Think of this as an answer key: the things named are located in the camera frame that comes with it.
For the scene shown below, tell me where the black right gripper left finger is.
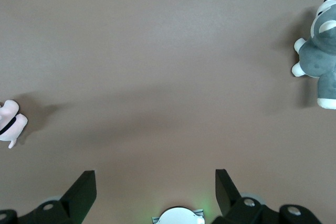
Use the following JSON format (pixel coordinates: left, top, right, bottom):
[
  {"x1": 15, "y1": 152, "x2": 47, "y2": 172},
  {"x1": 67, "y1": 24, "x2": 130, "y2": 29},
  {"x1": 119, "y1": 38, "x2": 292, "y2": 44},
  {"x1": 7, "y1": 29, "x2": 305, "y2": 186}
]
[{"x1": 0, "y1": 170, "x2": 97, "y2": 224}]

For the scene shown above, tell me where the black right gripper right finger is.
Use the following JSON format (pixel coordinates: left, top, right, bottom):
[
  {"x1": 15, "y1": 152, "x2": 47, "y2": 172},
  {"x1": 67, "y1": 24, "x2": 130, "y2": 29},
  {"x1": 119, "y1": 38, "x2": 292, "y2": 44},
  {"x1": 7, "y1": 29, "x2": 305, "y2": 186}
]
[{"x1": 214, "y1": 168, "x2": 324, "y2": 224}]

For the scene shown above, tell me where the pale pink dog plush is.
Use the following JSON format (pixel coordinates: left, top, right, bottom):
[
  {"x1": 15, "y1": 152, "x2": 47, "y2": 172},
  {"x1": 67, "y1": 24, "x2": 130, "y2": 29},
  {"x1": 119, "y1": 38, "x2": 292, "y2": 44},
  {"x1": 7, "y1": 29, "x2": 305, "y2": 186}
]
[{"x1": 0, "y1": 100, "x2": 29, "y2": 149}]

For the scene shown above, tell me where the grey white husky plush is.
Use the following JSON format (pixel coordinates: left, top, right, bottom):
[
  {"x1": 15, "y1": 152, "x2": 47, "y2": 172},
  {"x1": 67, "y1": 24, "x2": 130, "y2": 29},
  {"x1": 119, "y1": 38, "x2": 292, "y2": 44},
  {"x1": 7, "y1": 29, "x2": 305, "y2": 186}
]
[{"x1": 291, "y1": 0, "x2": 336, "y2": 110}]

